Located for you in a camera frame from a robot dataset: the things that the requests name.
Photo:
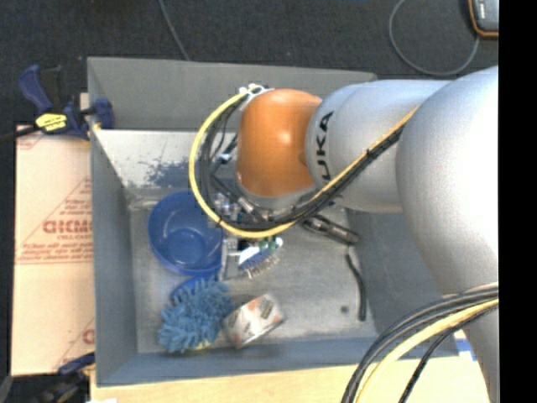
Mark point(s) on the blue plastic bowl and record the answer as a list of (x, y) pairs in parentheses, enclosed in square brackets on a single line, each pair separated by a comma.
[(180, 237)]

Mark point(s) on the brown cardboard board red print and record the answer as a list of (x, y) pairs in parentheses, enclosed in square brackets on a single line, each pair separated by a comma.
[(52, 191)]

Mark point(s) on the grey metal bin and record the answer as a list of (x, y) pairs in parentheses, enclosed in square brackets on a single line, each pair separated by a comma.
[(310, 292)]

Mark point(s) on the blue chenille duster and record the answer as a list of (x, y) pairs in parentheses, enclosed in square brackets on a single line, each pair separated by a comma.
[(195, 315)]

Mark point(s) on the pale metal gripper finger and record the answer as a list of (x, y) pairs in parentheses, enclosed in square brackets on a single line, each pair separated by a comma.
[(230, 263), (259, 264)]

